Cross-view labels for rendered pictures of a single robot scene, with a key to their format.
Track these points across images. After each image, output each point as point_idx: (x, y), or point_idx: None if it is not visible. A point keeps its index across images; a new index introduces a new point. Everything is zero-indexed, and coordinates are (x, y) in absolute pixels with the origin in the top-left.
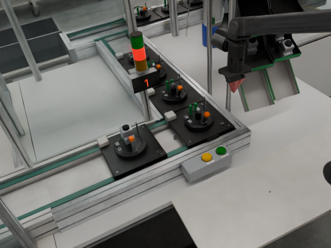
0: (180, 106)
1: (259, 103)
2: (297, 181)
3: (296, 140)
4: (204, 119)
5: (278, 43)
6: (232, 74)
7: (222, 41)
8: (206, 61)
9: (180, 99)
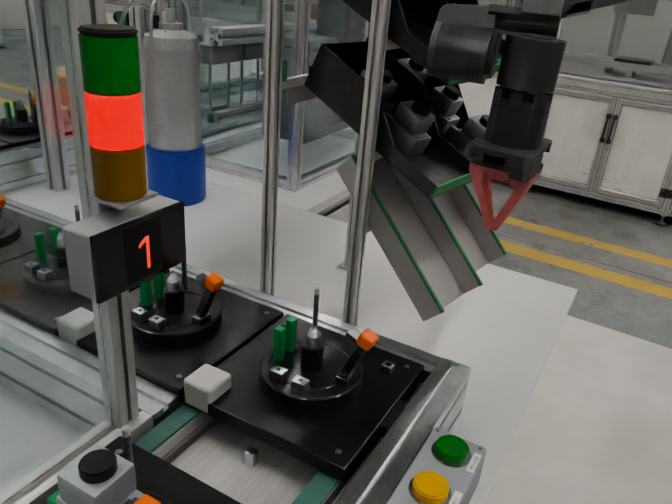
0: (218, 345)
1: (444, 291)
2: (643, 477)
3: (541, 373)
4: (356, 360)
5: (448, 129)
6: (525, 151)
7: (486, 39)
8: (186, 235)
9: (209, 325)
